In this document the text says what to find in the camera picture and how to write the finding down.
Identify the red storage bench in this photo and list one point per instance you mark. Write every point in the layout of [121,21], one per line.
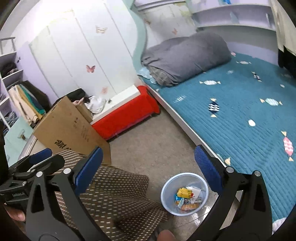
[124,115]

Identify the mint green cabinet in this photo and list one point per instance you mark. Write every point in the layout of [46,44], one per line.
[16,136]

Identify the lilac headboard shelf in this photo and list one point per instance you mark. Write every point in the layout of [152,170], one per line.
[231,16]

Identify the teal patterned bed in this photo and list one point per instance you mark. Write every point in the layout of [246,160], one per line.
[242,120]

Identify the white plastic bag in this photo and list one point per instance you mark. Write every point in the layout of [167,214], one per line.
[96,104]

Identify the hanging white and black clothes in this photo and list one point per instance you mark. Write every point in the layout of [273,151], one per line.
[285,34]

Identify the brown patterned pants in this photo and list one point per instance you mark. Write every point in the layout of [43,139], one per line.
[115,190]

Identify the grey duvet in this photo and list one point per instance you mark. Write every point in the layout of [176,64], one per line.
[185,58]

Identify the white bed frame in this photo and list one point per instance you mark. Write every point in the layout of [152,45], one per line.
[178,120]

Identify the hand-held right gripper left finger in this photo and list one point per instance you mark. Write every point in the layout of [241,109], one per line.
[92,162]

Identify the white paper scrap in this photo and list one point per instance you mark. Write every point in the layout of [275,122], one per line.
[196,191]

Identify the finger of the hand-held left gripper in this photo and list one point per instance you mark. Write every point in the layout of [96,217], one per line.
[54,162]
[41,154]

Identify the orange snack wrapper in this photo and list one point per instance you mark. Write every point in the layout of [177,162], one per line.
[188,207]

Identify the black bag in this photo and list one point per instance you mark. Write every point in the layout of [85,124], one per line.
[74,95]

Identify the pale pink butterfly sticker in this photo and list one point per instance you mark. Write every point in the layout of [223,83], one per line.
[104,90]

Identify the person's foot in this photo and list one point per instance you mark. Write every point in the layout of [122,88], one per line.
[166,236]

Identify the translucent blue trash bin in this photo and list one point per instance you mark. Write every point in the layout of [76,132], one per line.
[168,199]

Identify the brown cardboard box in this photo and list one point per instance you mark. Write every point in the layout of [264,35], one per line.
[67,125]

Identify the open clothes shelf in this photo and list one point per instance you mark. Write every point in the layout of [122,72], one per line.
[18,97]

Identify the light blue cloth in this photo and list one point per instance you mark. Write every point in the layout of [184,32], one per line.
[146,73]

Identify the white wardrobe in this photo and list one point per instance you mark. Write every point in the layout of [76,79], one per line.
[69,46]

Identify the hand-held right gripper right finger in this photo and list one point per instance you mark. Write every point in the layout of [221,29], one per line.
[205,165]

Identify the person's left hand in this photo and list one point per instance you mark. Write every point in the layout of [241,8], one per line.
[17,214]

